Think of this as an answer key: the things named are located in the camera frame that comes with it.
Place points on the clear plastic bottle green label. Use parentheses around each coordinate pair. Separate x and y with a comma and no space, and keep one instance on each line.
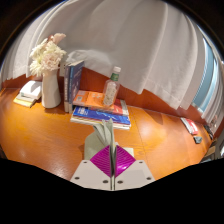
(111,91)

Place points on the orange flat book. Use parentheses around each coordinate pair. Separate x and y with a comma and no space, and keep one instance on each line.
(91,100)

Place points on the grey standing book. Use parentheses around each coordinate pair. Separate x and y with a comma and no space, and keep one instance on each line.
(66,90)

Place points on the white wall socket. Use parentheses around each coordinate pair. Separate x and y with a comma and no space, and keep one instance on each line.
(62,69)

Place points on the white ceramic vase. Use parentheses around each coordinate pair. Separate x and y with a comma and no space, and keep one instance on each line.
(50,91)

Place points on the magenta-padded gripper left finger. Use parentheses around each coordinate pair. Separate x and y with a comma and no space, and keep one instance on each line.
(87,173)

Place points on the white and pink flower bouquet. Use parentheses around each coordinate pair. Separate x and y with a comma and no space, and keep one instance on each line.
(46,55)

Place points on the red flat booklet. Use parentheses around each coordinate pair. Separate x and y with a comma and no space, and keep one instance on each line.
(190,126)

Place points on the white curtain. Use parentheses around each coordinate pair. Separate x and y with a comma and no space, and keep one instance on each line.
(133,43)

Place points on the yellow flat book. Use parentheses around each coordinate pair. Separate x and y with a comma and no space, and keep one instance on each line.
(23,101)

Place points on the window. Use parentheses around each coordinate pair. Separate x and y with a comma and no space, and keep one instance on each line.
(206,83)

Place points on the white flat book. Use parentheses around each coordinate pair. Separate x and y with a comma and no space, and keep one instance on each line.
(31,89)

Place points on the blue standing book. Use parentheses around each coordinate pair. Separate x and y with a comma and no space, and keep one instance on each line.
(76,83)

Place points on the blue flat book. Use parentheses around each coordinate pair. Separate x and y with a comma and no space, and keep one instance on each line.
(100,116)

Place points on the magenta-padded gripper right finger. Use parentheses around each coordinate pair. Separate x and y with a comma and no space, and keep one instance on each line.
(138,173)

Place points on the small dark object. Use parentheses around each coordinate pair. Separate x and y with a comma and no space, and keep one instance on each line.
(198,139)

